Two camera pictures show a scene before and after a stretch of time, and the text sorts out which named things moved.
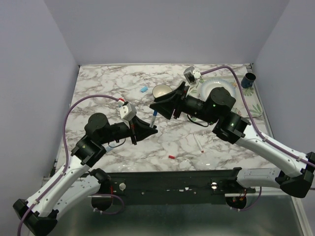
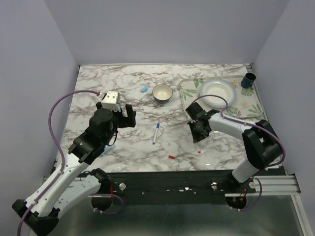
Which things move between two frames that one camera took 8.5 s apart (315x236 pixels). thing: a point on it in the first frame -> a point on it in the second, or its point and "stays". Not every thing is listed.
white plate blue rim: [205, 87] stays
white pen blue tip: [151, 125] -> [157, 128]
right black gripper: [166, 107] -> [195, 137]
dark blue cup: [247, 80] stays
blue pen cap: [143, 89] stays
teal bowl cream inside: [159, 90] stays
